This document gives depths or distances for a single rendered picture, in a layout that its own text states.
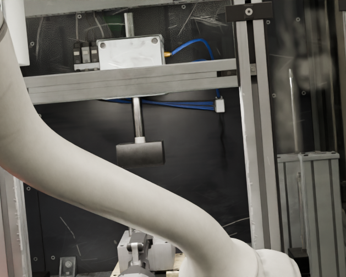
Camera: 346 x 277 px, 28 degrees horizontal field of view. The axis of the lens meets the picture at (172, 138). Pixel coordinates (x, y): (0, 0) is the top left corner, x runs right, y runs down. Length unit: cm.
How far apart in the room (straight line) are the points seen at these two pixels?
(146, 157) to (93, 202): 54
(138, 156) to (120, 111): 27
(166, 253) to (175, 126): 38
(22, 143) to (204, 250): 26
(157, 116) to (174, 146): 8
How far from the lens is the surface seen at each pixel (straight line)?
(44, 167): 71
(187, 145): 152
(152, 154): 128
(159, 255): 124
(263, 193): 110
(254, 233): 111
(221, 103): 150
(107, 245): 157
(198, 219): 80
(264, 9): 110
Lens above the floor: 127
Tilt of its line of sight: 3 degrees down
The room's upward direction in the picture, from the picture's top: 5 degrees counter-clockwise
